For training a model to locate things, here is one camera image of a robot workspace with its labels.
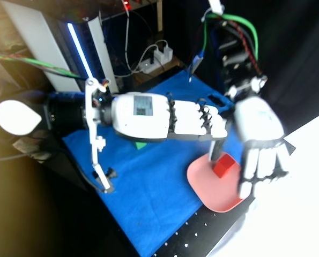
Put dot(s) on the white plug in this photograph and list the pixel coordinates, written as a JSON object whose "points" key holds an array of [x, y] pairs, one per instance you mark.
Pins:
{"points": [[216, 5]]}

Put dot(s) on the pink square plate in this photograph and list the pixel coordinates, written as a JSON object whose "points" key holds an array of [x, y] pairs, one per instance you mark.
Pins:
{"points": [[215, 192]]}

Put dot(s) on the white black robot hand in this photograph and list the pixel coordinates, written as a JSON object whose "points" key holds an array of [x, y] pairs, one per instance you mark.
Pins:
{"points": [[127, 120], [258, 123]]}

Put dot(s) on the red rectangular block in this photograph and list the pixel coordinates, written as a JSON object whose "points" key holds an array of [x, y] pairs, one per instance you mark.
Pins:
{"points": [[223, 167]]}

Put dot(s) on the white console tower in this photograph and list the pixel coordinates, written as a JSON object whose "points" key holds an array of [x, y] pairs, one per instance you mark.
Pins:
{"points": [[41, 40]]}

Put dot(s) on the blue cloth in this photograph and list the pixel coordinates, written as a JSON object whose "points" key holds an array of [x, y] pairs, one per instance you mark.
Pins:
{"points": [[148, 182]]}

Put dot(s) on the white power strip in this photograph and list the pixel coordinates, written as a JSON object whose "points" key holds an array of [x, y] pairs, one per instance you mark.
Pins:
{"points": [[148, 67]]}

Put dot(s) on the green rectangular block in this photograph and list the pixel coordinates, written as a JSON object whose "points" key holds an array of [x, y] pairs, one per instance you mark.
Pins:
{"points": [[140, 146]]}

